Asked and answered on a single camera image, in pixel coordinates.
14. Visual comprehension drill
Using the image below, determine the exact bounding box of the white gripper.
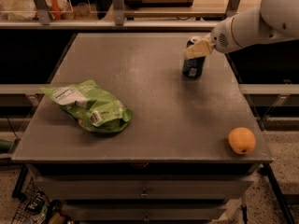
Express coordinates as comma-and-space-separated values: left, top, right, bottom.
183, 17, 240, 60

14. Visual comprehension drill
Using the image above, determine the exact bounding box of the blue pepsi can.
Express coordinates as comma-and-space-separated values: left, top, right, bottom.
181, 36, 207, 79

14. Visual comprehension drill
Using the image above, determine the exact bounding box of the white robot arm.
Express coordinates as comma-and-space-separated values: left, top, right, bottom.
184, 0, 299, 60

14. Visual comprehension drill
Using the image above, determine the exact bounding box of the green rice chip bag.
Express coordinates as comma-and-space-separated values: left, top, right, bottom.
41, 79, 133, 133

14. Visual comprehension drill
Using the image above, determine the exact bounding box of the white plastic bag on shelf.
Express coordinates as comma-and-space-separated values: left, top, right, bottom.
0, 0, 75, 21

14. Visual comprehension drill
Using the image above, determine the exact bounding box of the grey drawer cabinet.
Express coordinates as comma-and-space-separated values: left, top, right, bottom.
13, 34, 273, 224

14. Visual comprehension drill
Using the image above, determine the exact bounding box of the orange fruit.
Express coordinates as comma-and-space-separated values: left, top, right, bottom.
228, 127, 256, 155

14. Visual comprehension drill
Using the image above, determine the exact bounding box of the green object at left edge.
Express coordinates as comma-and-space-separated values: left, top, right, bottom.
0, 139, 14, 153

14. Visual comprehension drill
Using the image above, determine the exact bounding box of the wire basket with items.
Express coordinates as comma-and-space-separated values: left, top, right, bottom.
10, 179, 75, 224

